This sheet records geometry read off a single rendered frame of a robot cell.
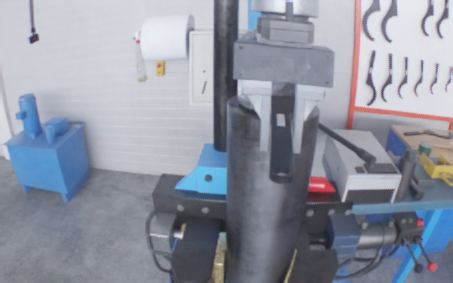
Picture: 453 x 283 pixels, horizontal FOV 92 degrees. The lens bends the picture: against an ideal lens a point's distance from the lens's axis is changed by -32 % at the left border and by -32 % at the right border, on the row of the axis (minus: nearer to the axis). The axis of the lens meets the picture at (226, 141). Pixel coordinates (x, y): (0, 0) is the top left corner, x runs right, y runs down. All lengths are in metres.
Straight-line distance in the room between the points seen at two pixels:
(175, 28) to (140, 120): 1.70
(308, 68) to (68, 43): 3.05
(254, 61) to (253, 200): 0.39
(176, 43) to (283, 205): 1.02
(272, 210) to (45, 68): 3.19
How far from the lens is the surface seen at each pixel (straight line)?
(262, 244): 0.79
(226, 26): 0.98
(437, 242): 2.71
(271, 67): 0.38
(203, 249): 0.96
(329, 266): 0.94
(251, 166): 0.66
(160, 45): 1.52
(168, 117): 2.95
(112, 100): 3.12
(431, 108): 3.36
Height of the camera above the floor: 1.69
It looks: 25 degrees down
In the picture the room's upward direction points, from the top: straight up
